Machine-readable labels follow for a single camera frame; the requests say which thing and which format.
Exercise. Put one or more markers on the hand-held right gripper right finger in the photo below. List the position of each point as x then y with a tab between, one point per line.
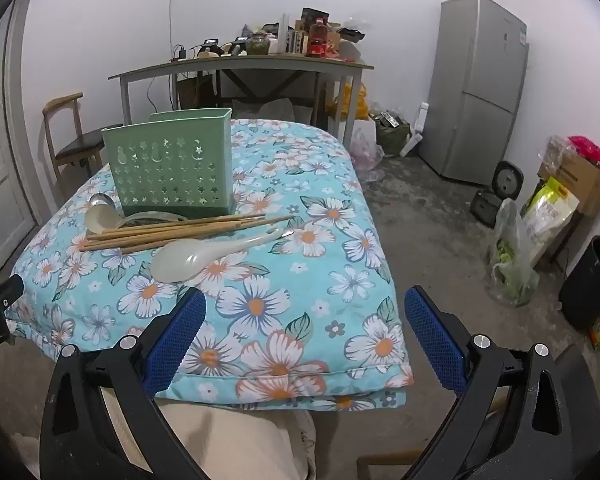
435	340

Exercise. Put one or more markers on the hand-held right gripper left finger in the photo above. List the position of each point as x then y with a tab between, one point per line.
172	345

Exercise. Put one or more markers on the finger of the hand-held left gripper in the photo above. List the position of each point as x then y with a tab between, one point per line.
7	292

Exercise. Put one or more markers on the bundle of wooden chopsticks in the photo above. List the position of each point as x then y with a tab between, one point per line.
180	232

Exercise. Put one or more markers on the metal spoon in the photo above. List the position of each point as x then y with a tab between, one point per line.
100	200

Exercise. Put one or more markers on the green perforated utensil holder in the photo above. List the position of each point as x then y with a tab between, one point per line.
172	170

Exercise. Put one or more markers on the cream cloth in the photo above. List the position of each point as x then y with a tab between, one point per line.
220	440

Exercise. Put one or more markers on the clear bag of vegetables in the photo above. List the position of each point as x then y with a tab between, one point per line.
512	260

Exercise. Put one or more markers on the floral turquoise blanket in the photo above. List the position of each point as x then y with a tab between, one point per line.
280	310

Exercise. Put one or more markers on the white panel door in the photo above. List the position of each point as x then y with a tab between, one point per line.
0	160

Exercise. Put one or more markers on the wooden chair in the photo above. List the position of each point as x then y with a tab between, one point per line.
77	147

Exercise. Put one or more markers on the black rice cooker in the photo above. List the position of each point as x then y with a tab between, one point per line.
500	190

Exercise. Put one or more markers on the black trash bin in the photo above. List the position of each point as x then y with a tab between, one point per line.
592	285

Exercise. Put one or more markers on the yellow green rice sack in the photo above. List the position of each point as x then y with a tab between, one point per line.
547	215

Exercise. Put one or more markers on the pink translucent plastic bag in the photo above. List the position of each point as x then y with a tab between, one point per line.
365	149

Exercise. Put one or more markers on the green canvas bag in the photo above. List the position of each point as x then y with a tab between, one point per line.
391	132

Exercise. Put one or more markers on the large cardboard box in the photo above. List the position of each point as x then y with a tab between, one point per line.
580	182

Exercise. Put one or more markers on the white plastic box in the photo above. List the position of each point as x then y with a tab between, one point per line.
421	116

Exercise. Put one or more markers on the pink red plastic bag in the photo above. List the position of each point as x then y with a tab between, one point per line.
592	152

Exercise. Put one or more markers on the yellow plastic bag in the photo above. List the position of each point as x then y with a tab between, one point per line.
351	102

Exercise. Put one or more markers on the small cardboard box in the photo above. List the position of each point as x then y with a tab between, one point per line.
195	91

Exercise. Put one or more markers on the silver refrigerator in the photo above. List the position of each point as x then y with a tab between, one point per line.
472	87

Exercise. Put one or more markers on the white plastic bag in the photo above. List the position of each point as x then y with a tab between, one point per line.
275	110

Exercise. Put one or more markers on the black charger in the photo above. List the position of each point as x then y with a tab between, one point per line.
181	53

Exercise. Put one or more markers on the glass jar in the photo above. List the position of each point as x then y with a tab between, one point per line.
257	44

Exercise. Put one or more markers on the red liquid bottle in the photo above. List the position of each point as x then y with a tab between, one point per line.
318	37

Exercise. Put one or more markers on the wooden furniture frame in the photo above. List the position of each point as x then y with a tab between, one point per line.
392	458

